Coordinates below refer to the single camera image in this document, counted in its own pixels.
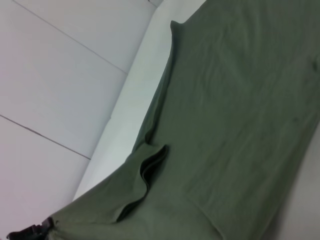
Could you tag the dark green shirt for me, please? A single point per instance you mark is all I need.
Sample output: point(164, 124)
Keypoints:
point(225, 112)

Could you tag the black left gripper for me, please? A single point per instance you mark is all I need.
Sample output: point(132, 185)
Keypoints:
point(21, 235)

